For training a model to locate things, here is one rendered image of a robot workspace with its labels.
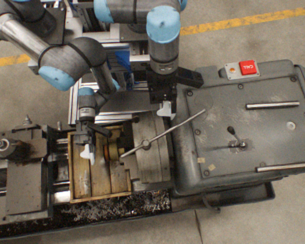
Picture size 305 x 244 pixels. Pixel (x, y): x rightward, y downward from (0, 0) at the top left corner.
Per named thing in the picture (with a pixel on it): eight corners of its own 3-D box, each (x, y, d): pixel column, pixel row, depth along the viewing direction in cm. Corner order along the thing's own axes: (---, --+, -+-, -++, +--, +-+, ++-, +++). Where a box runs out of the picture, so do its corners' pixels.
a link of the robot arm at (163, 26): (181, 1, 57) (180, 25, 52) (180, 41, 66) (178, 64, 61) (147, 1, 57) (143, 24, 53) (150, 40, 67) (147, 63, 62)
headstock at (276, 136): (266, 93, 142) (303, 53, 105) (292, 178, 126) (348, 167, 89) (161, 108, 140) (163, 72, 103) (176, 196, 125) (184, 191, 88)
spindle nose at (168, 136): (166, 123, 123) (169, 116, 102) (173, 166, 120) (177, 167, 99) (160, 124, 123) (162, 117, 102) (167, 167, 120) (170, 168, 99)
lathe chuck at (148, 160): (152, 116, 129) (151, 102, 98) (160, 178, 124) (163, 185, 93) (134, 119, 129) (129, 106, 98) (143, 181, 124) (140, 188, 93)
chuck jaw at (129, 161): (144, 152, 107) (147, 179, 103) (144, 155, 112) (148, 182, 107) (118, 156, 107) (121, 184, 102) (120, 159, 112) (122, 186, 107)
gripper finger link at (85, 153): (81, 166, 109) (80, 145, 112) (95, 164, 109) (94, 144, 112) (79, 165, 106) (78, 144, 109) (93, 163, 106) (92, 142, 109)
